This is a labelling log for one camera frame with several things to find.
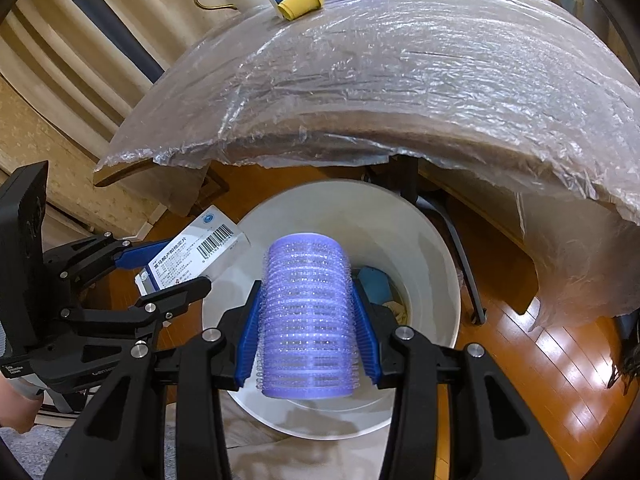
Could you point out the beige curtain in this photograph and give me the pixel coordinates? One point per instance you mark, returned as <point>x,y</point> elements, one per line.
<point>75,35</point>

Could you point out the yellow plastic cap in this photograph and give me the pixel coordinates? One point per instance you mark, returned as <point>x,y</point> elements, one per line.
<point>300,5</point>

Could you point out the black metal table leg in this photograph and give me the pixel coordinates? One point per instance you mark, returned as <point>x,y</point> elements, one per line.
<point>457,245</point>

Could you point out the white trash bin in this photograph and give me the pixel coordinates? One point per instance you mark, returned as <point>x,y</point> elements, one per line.
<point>320,205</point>

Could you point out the blue crumpled wrapper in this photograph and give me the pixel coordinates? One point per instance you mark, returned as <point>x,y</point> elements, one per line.
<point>375,285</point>

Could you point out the white medicine box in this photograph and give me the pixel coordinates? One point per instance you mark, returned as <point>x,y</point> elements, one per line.
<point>200,245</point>

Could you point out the purple hair roller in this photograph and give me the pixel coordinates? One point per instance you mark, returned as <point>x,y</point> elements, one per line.
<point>307,310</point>

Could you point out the person's left forearm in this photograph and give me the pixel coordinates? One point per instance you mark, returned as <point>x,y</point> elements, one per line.
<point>15,402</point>

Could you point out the clear plastic table cover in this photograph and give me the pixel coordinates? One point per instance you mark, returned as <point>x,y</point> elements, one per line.
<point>400,85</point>

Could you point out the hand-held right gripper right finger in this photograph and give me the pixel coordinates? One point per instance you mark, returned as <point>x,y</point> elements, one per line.
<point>365,330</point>

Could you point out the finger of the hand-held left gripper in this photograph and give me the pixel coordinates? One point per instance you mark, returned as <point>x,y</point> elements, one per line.
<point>165,302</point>
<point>135,255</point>

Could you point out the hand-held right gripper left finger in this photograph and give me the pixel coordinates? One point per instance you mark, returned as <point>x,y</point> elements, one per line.
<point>248,330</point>

